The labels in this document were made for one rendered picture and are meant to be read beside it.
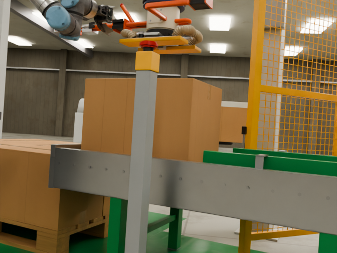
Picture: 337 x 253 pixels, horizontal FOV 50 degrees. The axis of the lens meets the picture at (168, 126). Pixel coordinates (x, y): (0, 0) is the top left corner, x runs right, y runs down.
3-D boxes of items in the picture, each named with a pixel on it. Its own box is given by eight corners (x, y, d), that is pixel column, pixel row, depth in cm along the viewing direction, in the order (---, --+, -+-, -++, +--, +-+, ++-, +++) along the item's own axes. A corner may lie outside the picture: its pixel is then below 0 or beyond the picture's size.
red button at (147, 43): (160, 54, 137) (161, 43, 137) (152, 50, 131) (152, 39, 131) (144, 54, 140) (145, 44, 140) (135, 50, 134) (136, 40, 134)
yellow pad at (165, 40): (188, 44, 178) (189, 34, 178) (180, 39, 169) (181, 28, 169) (129, 47, 192) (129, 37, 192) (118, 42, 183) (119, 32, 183)
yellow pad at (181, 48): (201, 52, 195) (201, 43, 195) (194, 48, 186) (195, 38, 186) (146, 54, 209) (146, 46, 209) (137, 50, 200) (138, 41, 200)
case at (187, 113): (217, 163, 193) (222, 89, 193) (187, 169, 157) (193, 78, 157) (124, 153, 220) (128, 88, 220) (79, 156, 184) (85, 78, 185)
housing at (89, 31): (98, 34, 210) (99, 26, 210) (91, 31, 204) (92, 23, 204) (89, 35, 213) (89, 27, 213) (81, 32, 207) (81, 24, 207)
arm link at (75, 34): (53, 35, 158) (58, 6, 157) (61, 40, 169) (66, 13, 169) (74, 39, 158) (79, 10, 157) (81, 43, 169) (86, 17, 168)
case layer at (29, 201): (148, 201, 280) (151, 149, 280) (57, 231, 190) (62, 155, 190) (34, 182, 332) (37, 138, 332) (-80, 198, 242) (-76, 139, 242)
